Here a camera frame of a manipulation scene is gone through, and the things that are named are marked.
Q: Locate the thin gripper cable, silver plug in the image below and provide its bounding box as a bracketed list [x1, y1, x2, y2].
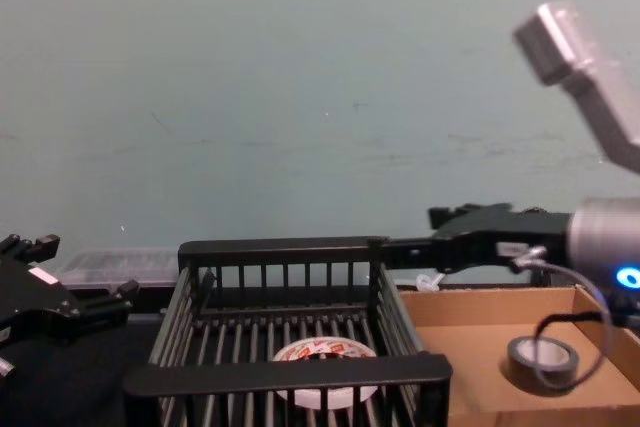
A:
[497, 241, 620, 391]

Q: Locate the silver tape roll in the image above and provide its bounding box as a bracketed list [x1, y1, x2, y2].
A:
[506, 334, 580, 394]

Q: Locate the white tape roll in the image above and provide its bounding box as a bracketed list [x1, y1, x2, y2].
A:
[272, 339, 380, 409]

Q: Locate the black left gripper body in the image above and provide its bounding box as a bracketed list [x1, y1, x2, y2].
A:
[0, 252, 84, 348]

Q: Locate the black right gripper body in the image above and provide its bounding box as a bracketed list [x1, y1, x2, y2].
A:
[433, 202, 574, 276]

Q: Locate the black rack with steel bars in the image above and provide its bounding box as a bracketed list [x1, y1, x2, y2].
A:
[121, 235, 454, 427]

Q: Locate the shallow brown cardboard tray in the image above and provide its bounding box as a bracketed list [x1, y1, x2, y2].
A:
[397, 284, 640, 427]

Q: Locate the clear plastic case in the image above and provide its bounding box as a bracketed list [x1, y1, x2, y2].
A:
[53, 248, 180, 293]

